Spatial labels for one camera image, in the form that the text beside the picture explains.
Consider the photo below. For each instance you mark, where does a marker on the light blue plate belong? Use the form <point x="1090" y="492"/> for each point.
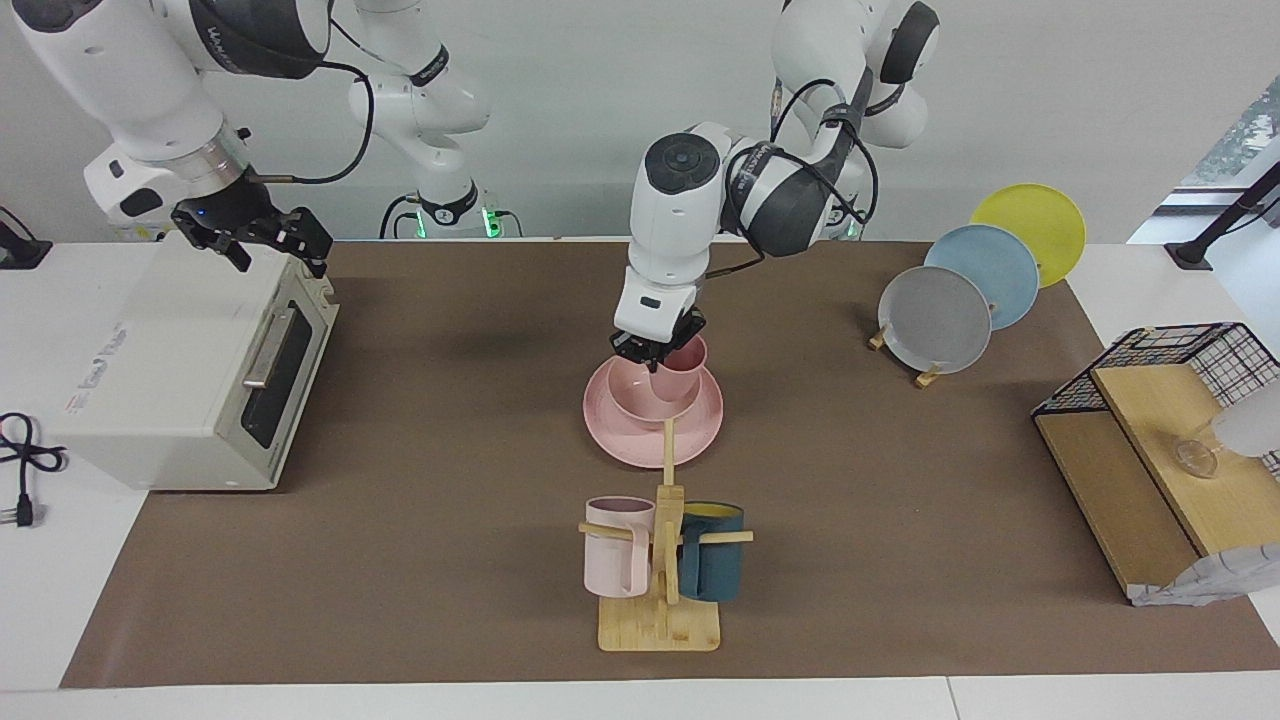
<point x="995" y="270"/>

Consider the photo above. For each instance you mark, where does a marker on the white patterned cloth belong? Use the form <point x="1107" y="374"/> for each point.
<point x="1210" y="580"/>

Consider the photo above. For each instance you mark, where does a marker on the dark blue mug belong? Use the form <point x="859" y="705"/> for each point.
<point x="715" y="560"/>

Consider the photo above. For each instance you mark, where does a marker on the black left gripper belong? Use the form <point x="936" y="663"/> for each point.
<point x="655" y="338"/>

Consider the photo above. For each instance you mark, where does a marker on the beige toaster oven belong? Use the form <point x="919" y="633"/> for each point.
<point x="170" y="370"/>

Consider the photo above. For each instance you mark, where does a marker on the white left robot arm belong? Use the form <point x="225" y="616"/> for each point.
<point x="680" y="220"/>

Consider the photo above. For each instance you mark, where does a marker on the black table clamp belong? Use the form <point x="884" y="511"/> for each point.
<point x="20" y="255"/>

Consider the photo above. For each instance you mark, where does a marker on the pale pink mug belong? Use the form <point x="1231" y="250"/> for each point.
<point x="612" y="555"/>

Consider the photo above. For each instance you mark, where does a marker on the wooden mug tree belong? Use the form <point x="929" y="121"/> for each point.
<point x="660" y="625"/>

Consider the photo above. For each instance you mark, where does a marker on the brown table mat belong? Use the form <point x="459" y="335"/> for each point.
<point x="450" y="560"/>

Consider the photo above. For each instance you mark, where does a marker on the clear glass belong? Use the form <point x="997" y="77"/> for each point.
<point x="1196" y="457"/>

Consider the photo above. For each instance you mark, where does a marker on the grey plate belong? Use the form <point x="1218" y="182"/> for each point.
<point x="935" y="320"/>

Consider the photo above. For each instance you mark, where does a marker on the pink plate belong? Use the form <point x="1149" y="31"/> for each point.
<point x="620" y="435"/>

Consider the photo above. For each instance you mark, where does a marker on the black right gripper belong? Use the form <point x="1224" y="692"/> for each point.
<point x="235" y="215"/>

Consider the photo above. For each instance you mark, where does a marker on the yellow plate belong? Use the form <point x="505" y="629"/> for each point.
<point x="1040" y="215"/>

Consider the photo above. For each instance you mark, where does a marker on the wooden plate rack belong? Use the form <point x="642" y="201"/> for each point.
<point x="928" y="377"/>

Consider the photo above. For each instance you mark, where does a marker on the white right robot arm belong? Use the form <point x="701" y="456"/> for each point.
<point x="130" y="70"/>

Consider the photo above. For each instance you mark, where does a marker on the pink cup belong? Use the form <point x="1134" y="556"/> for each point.
<point x="682" y="380"/>

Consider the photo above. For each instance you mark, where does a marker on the pink bowl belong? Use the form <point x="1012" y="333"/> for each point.
<point x="640" y="395"/>

